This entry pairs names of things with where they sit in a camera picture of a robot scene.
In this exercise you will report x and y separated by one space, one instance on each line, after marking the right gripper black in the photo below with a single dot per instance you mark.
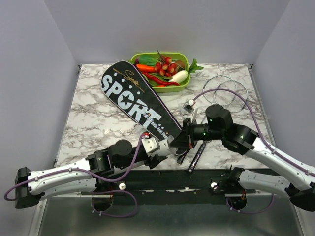
182 139

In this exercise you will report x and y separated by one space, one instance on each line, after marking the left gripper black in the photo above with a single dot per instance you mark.
155 161

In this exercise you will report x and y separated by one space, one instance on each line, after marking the white shuttlecock tube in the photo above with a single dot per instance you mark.
165 149

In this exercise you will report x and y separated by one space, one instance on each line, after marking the white shuttlecock with black band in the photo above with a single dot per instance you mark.
184 112

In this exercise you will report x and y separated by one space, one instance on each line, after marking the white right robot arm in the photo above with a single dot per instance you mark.
294 180

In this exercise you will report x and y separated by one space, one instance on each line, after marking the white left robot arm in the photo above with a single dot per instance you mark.
108 165

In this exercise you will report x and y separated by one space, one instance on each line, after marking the red toy chili pepper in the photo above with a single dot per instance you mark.
159 81

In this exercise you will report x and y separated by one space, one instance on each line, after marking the white toy radish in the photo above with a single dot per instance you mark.
179 76

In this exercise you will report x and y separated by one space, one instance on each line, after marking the green plastic basket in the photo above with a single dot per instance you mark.
151 58

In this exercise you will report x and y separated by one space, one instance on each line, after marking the red toy cherry bunch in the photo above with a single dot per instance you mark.
165 66

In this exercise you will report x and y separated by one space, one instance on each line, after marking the brown toy mushroom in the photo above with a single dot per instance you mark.
181 64

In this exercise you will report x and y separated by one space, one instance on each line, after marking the orange toy carrot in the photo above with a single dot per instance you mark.
145 68

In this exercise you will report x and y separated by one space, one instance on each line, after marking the black racket cover bag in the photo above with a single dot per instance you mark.
125 86

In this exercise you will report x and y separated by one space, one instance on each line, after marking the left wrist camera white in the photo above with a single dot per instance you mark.
150 145

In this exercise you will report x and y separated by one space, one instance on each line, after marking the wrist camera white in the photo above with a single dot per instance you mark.
150 145
192 112

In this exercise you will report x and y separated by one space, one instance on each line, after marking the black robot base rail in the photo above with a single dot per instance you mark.
170 187

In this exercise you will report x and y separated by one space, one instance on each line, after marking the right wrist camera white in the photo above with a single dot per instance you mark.
192 112

